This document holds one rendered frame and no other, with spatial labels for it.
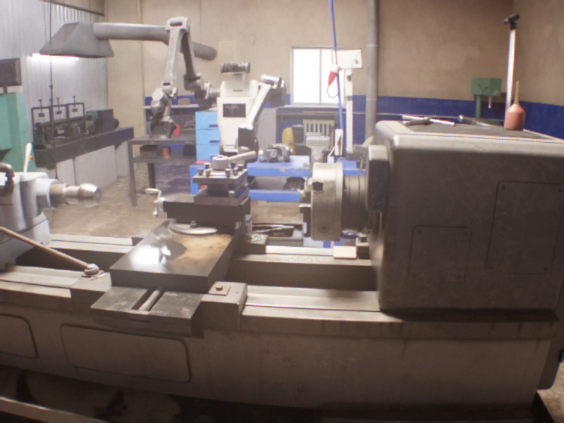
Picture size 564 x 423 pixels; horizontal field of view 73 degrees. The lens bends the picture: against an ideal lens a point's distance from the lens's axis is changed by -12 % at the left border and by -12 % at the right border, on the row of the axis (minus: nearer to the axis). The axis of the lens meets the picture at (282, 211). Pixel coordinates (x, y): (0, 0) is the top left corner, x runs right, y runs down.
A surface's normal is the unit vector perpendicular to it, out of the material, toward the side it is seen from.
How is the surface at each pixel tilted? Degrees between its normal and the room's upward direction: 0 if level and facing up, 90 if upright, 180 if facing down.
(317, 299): 0
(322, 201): 75
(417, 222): 90
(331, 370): 90
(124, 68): 90
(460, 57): 90
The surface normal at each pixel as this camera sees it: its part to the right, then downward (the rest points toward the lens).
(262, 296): 0.00, -0.96
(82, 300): -0.11, 0.29
